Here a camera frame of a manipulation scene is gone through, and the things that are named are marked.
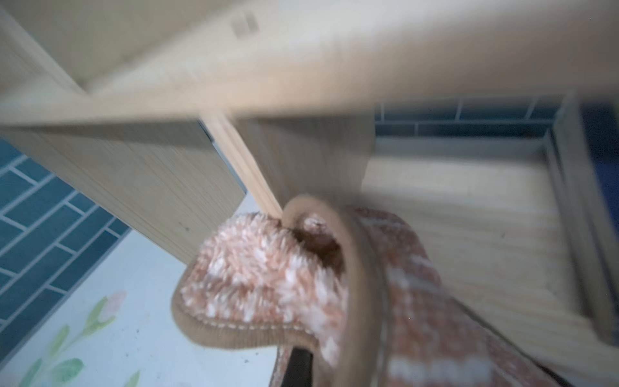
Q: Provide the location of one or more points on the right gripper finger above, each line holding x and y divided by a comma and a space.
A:
298, 372

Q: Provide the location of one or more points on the floral table mat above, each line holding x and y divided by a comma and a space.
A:
117, 329

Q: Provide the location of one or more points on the light wooden bookshelf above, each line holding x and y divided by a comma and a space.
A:
161, 111

